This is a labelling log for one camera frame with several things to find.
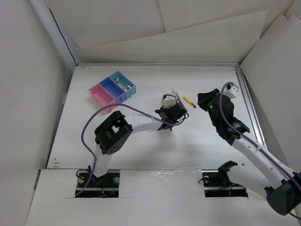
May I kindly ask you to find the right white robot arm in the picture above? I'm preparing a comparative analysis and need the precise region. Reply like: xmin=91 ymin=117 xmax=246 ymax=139
xmin=198 ymin=89 xmax=301 ymax=216

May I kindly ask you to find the purple cable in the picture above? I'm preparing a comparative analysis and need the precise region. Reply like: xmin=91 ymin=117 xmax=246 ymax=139
xmin=74 ymin=94 xmax=189 ymax=197
xmin=217 ymin=81 xmax=301 ymax=218

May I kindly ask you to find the aluminium rail right side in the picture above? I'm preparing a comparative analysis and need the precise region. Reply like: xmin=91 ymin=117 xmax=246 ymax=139
xmin=234 ymin=66 xmax=266 ymax=145

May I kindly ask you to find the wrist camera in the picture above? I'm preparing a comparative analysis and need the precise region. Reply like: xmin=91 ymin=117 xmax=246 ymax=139
xmin=163 ymin=94 xmax=177 ymax=108
xmin=223 ymin=83 xmax=238 ymax=99

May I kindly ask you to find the yellow highlighter pen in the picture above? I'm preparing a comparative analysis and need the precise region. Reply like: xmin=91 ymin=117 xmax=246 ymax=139
xmin=160 ymin=96 xmax=164 ymax=107

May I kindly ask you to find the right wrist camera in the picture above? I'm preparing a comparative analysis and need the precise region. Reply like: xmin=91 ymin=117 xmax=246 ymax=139
xmin=223 ymin=83 xmax=238 ymax=99

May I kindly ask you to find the light blue drawer box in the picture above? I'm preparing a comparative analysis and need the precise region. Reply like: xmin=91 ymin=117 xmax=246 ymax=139
xmin=109 ymin=71 xmax=136 ymax=98

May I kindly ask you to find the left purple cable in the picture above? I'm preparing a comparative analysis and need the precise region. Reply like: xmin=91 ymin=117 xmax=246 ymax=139
xmin=74 ymin=94 xmax=189 ymax=197

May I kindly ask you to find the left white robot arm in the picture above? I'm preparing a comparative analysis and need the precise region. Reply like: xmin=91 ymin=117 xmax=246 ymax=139
xmin=88 ymin=102 xmax=188 ymax=187

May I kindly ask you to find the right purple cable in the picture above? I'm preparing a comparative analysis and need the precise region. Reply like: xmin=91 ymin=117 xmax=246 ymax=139
xmin=217 ymin=81 xmax=301 ymax=218

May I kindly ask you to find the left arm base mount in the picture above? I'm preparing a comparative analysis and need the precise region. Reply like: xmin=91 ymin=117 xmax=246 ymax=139
xmin=75 ymin=167 xmax=120 ymax=198

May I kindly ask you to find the pink drawer box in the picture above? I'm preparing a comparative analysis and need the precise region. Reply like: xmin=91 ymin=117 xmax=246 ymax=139
xmin=89 ymin=83 xmax=116 ymax=107

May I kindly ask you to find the yellow utility knife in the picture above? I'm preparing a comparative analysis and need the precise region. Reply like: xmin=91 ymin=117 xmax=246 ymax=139
xmin=183 ymin=96 xmax=196 ymax=108

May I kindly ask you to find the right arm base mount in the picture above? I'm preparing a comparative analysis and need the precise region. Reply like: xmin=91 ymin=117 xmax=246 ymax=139
xmin=198 ymin=161 xmax=248 ymax=198

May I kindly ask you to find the dark blue drawer box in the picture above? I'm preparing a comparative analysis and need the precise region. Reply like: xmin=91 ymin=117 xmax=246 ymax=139
xmin=99 ymin=77 xmax=127 ymax=103

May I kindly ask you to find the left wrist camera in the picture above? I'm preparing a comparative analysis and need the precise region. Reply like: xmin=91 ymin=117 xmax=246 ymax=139
xmin=163 ymin=94 xmax=177 ymax=108

